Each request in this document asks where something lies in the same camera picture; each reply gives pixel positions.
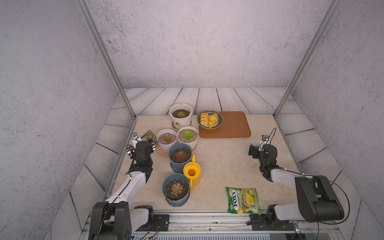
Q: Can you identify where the white pot pink-green succulent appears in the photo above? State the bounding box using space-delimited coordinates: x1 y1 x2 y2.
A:
156 129 177 152

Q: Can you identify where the blue pot red succulent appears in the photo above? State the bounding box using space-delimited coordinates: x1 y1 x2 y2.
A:
169 143 192 174

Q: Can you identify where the blue pot pink succulent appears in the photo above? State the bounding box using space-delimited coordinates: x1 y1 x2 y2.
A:
163 173 190 207

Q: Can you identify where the white pot bright green succulent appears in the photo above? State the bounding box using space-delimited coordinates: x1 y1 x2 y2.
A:
177 126 199 150

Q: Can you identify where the yellow watering can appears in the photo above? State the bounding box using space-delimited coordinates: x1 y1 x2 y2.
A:
183 155 202 190

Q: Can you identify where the large white pot dark soil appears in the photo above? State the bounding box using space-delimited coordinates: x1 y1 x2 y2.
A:
169 103 193 129

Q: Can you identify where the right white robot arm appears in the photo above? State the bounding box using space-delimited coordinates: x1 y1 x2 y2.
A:
248 144 347 230

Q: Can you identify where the green soup packet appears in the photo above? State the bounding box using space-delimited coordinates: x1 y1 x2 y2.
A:
141 130 158 146

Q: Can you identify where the pink saucer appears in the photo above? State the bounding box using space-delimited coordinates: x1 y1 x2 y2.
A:
156 146 169 158

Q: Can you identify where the brown wooden tray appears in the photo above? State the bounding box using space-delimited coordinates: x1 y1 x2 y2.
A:
199 112 251 139

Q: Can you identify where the green Fox's candy bag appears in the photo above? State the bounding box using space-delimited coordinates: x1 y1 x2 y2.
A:
226 187 261 215

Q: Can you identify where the blue patterned plate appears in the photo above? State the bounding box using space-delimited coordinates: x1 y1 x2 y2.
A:
197 110 224 130

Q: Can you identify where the right striped bread roll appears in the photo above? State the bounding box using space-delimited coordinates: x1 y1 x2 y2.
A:
208 113 219 129

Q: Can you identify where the striped bread roll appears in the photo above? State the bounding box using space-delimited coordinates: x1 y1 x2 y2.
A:
200 113 209 128
208 113 219 129

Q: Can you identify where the left striped bread roll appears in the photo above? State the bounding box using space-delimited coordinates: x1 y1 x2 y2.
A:
200 113 209 128

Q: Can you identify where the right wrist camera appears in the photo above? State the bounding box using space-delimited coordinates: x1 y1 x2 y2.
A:
259 135 270 151

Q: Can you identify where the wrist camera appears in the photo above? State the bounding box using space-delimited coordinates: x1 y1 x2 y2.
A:
259 135 270 151
131 132 142 148

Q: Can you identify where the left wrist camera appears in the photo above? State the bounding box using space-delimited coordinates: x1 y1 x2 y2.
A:
131 132 142 148

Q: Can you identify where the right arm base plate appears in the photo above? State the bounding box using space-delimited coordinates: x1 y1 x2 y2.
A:
247 214 296 231

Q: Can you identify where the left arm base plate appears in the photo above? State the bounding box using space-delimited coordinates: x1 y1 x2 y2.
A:
137 214 170 232

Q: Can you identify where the front aluminium rail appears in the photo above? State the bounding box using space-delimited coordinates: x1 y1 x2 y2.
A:
78 209 346 240

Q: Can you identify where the left aluminium frame post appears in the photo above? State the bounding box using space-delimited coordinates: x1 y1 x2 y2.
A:
75 0 136 119

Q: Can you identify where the aluminium frame post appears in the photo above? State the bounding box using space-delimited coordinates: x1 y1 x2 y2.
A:
273 0 343 119
75 0 136 119

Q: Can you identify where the right aluminium frame post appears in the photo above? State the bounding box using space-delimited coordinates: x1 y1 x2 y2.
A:
273 0 343 119

